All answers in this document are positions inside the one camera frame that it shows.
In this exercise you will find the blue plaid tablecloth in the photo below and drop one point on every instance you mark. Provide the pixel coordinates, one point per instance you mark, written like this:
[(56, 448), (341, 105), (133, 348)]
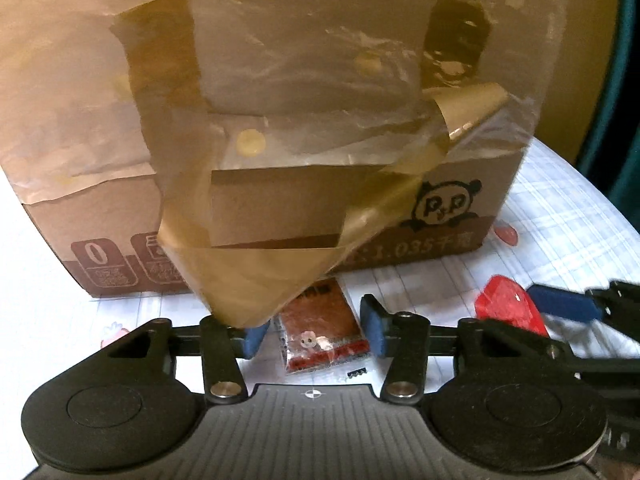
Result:
[(550, 210)]

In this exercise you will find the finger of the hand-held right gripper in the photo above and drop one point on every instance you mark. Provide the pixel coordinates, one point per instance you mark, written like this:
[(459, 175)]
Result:
[(600, 360), (560, 300)]

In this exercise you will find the small black serrated scrap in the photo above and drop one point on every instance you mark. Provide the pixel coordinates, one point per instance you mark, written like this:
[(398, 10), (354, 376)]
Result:
[(356, 374)]

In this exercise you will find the small dark red snack packet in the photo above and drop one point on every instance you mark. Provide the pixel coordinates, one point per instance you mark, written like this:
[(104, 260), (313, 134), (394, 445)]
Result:
[(320, 320)]

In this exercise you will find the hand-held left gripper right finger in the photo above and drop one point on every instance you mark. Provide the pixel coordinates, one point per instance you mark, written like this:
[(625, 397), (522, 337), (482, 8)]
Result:
[(372, 325)]

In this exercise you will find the shiny red snack packet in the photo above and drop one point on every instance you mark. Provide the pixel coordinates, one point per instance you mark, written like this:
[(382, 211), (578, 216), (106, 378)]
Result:
[(505, 300)]

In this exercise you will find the cardboard box with plastic liner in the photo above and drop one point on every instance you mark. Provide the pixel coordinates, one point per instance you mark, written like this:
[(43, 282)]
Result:
[(300, 60)]

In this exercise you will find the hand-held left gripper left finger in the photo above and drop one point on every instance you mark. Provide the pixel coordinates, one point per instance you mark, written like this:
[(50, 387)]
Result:
[(257, 337)]

